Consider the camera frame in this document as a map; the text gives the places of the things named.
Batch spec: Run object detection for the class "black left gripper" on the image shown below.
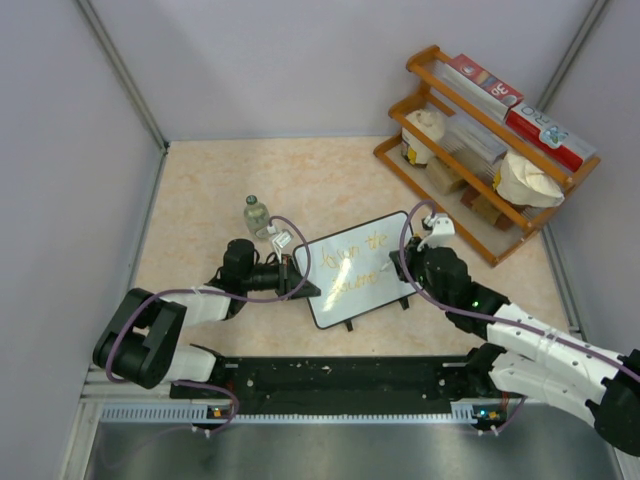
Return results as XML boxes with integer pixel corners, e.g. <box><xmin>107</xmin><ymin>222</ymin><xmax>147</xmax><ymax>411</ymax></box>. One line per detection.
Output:
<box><xmin>242</xmin><ymin>254</ymin><xmax>320</xmax><ymax>301</ymax></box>

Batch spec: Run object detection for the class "white whiteboard black frame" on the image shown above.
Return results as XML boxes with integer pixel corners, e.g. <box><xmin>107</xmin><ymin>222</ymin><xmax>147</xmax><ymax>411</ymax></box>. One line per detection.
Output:
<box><xmin>293</xmin><ymin>211</ymin><xmax>415</xmax><ymax>330</ymax></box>

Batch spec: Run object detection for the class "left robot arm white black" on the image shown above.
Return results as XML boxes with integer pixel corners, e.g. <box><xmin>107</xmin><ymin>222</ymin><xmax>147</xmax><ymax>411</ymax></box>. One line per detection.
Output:
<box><xmin>92</xmin><ymin>239</ymin><xmax>321</xmax><ymax>397</ymax></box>

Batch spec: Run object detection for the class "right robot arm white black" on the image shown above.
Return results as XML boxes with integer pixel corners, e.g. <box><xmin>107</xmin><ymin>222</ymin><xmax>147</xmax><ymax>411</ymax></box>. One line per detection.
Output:
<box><xmin>389</xmin><ymin>236</ymin><xmax>639</xmax><ymax>456</ymax></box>

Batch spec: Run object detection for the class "clear glass bottle green cap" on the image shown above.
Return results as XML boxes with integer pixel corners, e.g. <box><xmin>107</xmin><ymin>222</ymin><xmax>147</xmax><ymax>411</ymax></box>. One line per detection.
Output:
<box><xmin>244</xmin><ymin>195</ymin><xmax>270</xmax><ymax>240</ymax></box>

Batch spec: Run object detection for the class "tan sponge block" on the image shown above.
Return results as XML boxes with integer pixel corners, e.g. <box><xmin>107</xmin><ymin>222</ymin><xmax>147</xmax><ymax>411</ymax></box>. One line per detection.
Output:
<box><xmin>425</xmin><ymin>157</ymin><xmax>467</xmax><ymax>195</ymax></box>

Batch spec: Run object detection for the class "white cup paper cover left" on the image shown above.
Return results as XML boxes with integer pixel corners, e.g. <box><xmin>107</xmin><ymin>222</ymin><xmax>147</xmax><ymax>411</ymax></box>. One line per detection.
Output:
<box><xmin>400</xmin><ymin>108</ymin><xmax>448</xmax><ymax>170</ymax></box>

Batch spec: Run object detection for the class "white cup paper cover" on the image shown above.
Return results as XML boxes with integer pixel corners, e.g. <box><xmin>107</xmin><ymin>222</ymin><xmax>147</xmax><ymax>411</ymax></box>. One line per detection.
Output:
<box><xmin>493</xmin><ymin>150</ymin><xmax>565</xmax><ymax>208</ymax></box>
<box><xmin>400</xmin><ymin>108</ymin><xmax>448</xmax><ymax>170</ymax></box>

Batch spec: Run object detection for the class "orange wooden shelf rack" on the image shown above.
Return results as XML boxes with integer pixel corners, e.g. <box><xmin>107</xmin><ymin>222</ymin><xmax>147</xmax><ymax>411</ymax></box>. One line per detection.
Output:
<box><xmin>374</xmin><ymin>46</ymin><xmax>600</xmax><ymax>266</ymax></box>

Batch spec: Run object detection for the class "brown block on shelf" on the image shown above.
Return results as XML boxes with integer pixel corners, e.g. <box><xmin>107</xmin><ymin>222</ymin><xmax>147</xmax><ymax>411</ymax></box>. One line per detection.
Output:
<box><xmin>460</xmin><ymin>186</ymin><xmax>514</xmax><ymax>231</ymax></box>

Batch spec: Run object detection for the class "grey white box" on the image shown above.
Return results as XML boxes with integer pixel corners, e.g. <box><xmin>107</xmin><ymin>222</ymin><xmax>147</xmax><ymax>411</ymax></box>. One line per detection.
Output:
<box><xmin>442</xmin><ymin>114</ymin><xmax>508</xmax><ymax>166</ymax></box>

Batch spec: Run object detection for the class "white cup paper cover right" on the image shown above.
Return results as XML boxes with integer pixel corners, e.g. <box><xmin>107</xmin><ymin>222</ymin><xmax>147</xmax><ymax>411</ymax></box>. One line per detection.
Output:
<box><xmin>493</xmin><ymin>150</ymin><xmax>565</xmax><ymax>208</ymax></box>

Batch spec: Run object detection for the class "red white foil box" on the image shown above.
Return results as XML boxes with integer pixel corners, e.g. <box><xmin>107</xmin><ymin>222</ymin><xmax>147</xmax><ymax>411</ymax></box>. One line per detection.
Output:
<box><xmin>442</xmin><ymin>54</ymin><xmax>524</xmax><ymax>121</ymax></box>

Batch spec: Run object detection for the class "red white wrap box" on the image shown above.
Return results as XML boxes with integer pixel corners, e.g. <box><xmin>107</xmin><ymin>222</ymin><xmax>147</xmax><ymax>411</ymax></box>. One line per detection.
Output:
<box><xmin>505</xmin><ymin>102</ymin><xmax>597</xmax><ymax>172</ymax></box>

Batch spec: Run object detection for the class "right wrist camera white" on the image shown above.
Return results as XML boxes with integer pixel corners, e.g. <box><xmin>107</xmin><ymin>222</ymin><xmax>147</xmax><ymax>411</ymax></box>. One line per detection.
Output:
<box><xmin>417</xmin><ymin>213</ymin><xmax>456</xmax><ymax>251</ymax></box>

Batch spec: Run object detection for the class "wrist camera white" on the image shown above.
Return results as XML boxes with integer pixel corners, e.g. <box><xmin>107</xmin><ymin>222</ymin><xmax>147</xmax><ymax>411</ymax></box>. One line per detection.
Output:
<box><xmin>417</xmin><ymin>213</ymin><xmax>456</xmax><ymax>251</ymax></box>
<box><xmin>267</xmin><ymin>226</ymin><xmax>294</xmax><ymax>260</ymax></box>

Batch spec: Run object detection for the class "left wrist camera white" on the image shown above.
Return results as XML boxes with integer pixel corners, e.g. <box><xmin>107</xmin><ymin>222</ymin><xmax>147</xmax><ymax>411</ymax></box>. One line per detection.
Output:
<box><xmin>267</xmin><ymin>226</ymin><xmax>294</xmax><ymax>260</ymax></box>

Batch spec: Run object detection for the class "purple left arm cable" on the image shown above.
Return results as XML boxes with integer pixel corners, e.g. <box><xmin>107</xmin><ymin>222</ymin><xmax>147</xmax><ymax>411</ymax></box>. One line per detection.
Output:
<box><xmin>103</xmin><ymin>215</ymin><xmax>314</xmax><ymax>431</ymax></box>

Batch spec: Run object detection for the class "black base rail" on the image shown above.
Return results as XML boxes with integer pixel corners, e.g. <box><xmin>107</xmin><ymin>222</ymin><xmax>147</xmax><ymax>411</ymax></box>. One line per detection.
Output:
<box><xmin>169</xmin><ymin>356</ymin><xmax>508</xmax><ymax>416</ymax></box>

